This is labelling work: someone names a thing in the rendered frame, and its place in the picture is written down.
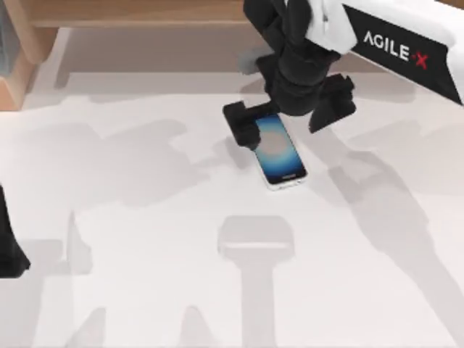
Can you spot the smartphone with blue screen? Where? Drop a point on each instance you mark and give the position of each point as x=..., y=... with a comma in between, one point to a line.
x=281, y=152

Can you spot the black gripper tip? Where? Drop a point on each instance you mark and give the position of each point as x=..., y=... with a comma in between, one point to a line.
x=9, y=246

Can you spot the wooden cupboard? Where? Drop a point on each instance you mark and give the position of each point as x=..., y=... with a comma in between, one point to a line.
x=36, y=54

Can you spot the grey cabinet panel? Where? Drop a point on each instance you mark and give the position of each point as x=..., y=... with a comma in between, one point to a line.
x=7, y=36

